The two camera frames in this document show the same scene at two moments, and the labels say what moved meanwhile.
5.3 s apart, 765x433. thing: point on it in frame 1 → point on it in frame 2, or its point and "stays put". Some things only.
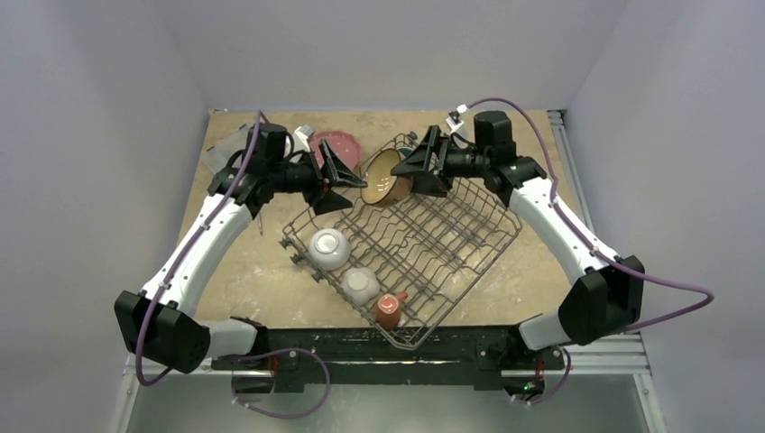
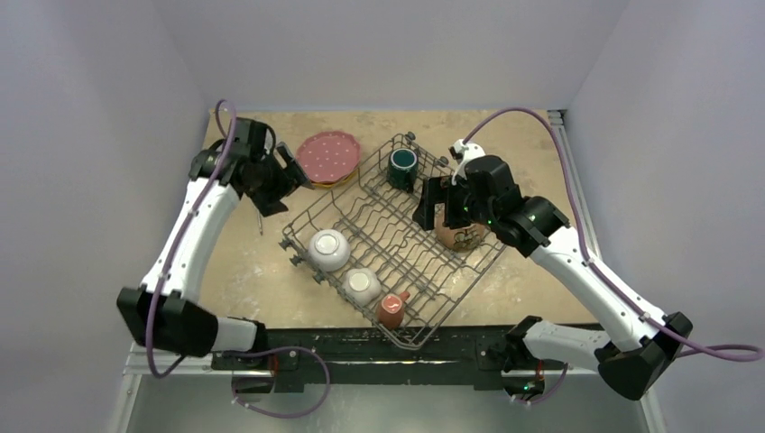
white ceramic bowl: x=329 y=249 stays put
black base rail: x=292 y=354 stays put
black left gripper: x=327 y=201 → x=271 y=202
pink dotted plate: x=347 y=145 stays put
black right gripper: x=438 y=160 → x=435 y=201
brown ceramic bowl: x=383 y=188 → x=458 y=239
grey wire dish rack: x=405 y=261 stays put
